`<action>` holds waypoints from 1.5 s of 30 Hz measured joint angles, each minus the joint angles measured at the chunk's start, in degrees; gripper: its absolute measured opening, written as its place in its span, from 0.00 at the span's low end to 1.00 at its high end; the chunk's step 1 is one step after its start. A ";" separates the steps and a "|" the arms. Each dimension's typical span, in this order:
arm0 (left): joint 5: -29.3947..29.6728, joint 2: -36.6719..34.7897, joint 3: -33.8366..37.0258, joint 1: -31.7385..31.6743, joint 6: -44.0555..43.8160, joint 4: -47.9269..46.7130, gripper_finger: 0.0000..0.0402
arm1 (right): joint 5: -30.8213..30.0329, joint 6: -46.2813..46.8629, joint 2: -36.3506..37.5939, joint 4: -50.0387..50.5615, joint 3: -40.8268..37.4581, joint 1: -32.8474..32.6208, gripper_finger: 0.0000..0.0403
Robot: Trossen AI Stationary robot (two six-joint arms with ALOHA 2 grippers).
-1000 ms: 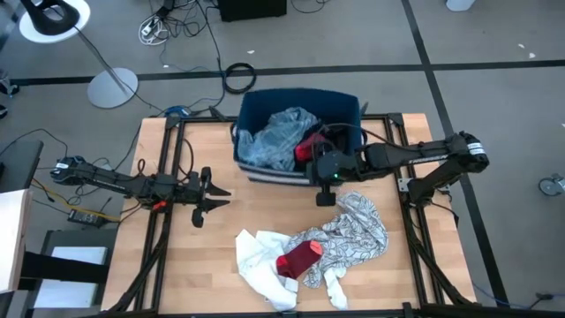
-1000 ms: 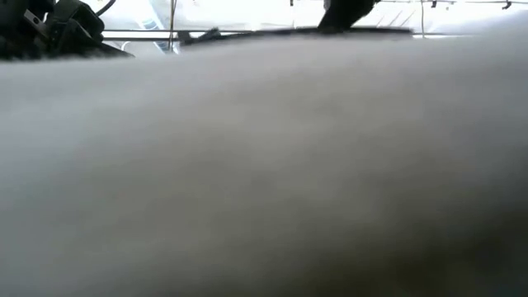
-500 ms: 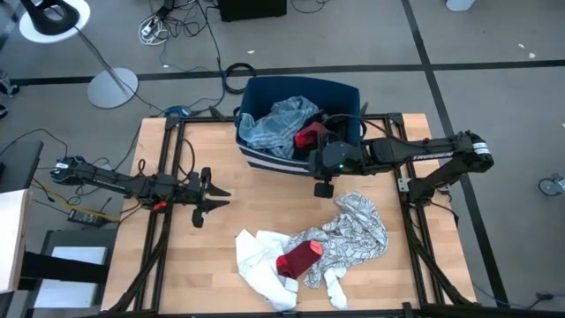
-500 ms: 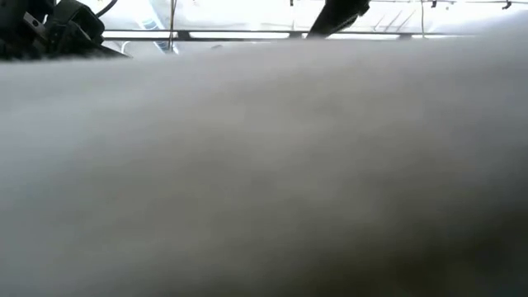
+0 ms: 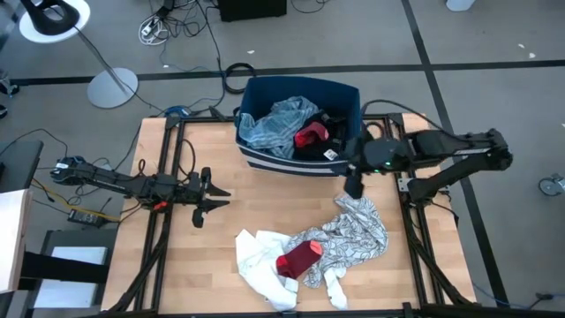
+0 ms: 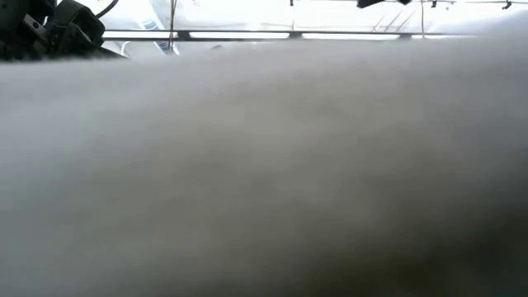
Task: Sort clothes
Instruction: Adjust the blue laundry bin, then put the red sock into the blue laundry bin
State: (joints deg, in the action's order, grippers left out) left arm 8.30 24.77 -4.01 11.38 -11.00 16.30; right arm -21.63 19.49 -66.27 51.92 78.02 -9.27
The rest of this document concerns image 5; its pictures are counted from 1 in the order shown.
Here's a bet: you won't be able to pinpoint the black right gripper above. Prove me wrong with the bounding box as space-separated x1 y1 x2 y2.
343 135 401 201

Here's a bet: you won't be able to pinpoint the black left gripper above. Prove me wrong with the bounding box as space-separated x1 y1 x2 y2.
175 165 232 230

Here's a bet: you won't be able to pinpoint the white leaf print cloth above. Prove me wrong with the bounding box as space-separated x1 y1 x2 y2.
285 193 390 291

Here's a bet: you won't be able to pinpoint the black garment with tag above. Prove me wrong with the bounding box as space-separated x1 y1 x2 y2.
291 109 352 163

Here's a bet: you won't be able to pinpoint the bright red sock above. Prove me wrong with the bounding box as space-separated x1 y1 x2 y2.
294 121 330 149

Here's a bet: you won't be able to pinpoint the white shirt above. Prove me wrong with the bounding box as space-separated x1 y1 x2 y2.
234 228 350 313

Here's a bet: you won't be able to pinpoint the blue denim garment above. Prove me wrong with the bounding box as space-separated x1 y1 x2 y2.
237 95 320 160

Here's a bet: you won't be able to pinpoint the dark red sock orange toe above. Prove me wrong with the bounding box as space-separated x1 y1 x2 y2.
275 239 324 280

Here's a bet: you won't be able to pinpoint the navy white striped fabric basket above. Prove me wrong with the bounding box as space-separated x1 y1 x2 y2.
233 74 364 178

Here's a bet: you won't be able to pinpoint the black power adapter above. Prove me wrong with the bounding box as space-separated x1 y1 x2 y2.
66 208 109 229

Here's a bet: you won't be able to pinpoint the grey equipment cart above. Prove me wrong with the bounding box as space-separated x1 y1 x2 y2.
19 228 119 318

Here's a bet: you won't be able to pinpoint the white round stand table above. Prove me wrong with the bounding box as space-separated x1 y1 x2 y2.
18 0 139 110

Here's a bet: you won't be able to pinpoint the black box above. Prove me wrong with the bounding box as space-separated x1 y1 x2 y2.
217 0 289 23

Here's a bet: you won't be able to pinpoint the grey caster wheel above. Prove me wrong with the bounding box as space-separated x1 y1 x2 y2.
537 172 565 197

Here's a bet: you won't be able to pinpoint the black desk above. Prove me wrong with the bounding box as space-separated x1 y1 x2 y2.
0 140 45 193

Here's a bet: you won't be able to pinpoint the light wooden board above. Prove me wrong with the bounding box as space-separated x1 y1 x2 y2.
0 188 34 293

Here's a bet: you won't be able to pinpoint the white round object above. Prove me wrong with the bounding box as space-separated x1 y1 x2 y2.
444 0 478 13

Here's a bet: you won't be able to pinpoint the dark wheeled chair base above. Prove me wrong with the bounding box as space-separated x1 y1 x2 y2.
0 70 20 97

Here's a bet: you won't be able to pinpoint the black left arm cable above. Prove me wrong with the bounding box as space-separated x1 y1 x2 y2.
175 138 198 178

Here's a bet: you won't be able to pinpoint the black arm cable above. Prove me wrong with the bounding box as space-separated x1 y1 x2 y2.
175 138 198 178
359 98 448 133

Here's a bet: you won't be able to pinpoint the black aluminium table frame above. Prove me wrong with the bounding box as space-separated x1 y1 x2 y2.
100 112 480 318

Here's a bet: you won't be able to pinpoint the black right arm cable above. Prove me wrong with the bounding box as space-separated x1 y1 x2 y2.
359 98 448 133

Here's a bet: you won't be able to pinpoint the coiled black cable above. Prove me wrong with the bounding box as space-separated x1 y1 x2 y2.
223 62 258 95

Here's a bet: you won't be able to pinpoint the black floor cables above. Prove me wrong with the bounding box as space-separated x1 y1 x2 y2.
148 0 227 117

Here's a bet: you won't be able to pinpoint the yellow floor cable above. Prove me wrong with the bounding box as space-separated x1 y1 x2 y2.
29 178 121 222

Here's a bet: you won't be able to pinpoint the white power strip with cables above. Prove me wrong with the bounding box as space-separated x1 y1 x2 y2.
138 16 171 47

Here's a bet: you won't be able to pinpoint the blue floor cable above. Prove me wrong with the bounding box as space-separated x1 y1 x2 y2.
472 282 538 310

